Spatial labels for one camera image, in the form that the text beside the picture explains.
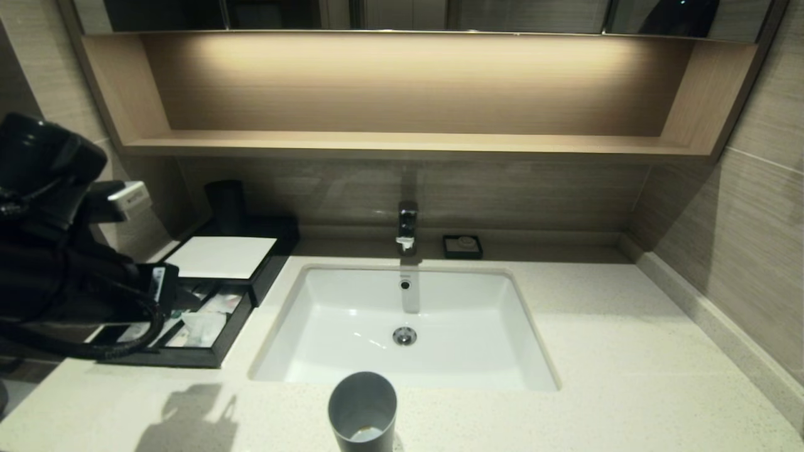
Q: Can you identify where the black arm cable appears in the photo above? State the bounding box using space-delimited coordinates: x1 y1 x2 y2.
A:
0 276 165 361

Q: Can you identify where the mirror cabinet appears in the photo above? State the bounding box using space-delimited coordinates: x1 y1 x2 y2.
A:
72 0 773 41

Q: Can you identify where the white folded sachet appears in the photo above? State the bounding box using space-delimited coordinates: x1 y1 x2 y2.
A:
170 311 228 348

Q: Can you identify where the grey plastic cup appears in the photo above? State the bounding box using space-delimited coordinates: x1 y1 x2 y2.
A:
327 371 398 452

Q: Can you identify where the chrome faucet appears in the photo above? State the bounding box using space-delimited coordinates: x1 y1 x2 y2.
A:
396 201 420 256

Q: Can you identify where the black soap dish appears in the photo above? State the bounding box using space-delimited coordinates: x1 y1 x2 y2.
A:
442 234 483 259

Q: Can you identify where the light wooden wall shelf niche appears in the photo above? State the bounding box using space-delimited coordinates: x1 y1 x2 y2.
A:
79 31 758 158

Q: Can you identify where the black cup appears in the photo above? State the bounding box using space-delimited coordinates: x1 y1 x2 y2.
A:
205 180 247 234

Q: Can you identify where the black drawer with toiletries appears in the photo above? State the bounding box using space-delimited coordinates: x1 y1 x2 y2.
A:
88 276 255 369

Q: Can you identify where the small white flat sachet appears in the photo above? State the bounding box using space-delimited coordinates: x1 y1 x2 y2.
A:
206 293 244 315

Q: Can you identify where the white sink basin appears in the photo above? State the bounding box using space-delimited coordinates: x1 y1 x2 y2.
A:
249 264 560 391

